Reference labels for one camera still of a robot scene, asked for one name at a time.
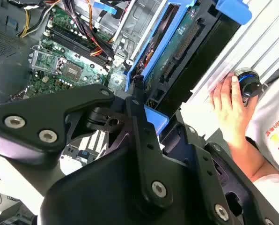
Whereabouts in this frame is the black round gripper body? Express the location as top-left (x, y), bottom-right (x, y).
top-left (37, 131), bottom-right (227, 225)

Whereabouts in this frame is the round black tool blue ring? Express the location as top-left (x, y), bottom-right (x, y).
top-left (234, 67), bottom-right (263, 106)

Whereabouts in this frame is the hard disk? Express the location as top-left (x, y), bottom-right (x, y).
top-left (125, 0), bottom-right (252, 136)

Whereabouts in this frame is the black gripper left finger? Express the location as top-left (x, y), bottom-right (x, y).
top-left (0, 77), bottom-right (174, 209)

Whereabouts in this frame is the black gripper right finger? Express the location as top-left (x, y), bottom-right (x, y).
top-left (159, 110), bottom-right (279, 225)

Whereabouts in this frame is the person's bare hand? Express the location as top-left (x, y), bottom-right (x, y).
top-left (208, 71), bottom-right (259, 143)

